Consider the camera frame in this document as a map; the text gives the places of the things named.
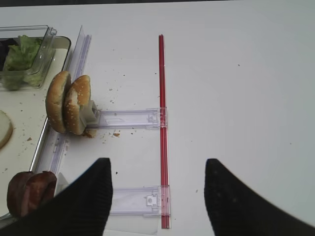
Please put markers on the white pusher block bun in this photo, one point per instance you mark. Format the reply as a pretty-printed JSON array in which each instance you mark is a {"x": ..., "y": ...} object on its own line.
[{"x": 88, "y": 115}]

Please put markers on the right red strip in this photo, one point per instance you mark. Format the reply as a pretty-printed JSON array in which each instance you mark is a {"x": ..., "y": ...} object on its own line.
[{"x": 165, "y": 218}]

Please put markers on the sesame bun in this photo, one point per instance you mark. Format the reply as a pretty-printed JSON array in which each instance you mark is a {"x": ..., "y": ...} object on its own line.
[
  {"x": 56, "y": 92},
  {"x": 78, "y": 94}
]

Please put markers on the sesame bun top outer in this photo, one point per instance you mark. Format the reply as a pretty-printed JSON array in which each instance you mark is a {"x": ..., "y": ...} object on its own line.
[{"x": 56, "y": 92}]

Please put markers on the green lettuce leaves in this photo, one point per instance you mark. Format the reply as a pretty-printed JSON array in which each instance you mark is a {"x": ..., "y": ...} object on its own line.
[{"x": 26, "y": 64}]

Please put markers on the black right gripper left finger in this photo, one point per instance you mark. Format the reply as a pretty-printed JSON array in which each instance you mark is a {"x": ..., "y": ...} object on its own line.
[{"x": 82, "y": 209}]

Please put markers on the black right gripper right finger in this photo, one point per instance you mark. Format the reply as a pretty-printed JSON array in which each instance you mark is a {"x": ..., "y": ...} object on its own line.
[{"x": 236, "y": 210}]

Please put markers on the white metal tray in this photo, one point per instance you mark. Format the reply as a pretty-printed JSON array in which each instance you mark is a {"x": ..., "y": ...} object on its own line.
[{"x": 26, "y": 109}]

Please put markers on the clear cross rail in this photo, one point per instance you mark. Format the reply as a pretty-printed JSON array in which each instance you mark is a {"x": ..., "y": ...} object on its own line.
[
  {"x": 147, "y": 118},
  {"x": 145, "y": 201}
]

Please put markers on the dark red meat patties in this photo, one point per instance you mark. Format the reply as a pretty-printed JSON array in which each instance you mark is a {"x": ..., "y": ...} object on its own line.
[{"x": 28, "y": 191}]

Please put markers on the sesame bun top inner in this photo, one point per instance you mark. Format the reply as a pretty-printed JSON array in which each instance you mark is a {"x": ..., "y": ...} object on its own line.
[{"x": 78, "y": 94}]

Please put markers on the clear plastic container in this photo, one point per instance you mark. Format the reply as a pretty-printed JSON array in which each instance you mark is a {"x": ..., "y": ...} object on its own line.
[{"x": 47, "y": 33}]

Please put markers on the near right clear cross rail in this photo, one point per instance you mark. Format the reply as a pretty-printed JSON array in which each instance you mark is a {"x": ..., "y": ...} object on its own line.
[{"x": 145, "y": 201}]

